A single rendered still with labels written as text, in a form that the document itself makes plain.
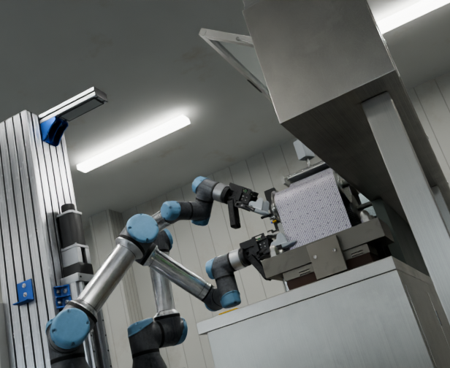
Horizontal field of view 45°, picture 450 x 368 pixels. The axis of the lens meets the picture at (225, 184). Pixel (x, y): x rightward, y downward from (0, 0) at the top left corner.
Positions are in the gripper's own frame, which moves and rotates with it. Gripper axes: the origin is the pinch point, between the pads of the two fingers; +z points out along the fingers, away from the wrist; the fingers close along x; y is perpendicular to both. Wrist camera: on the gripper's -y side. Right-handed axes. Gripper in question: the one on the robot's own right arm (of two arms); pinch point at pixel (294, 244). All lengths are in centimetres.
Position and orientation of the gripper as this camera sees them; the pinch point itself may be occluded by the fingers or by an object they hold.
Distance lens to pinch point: 197.9
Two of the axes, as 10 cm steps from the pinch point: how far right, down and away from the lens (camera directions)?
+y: -2.5, -9.0, 3.6
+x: 4.5, 2.2, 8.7
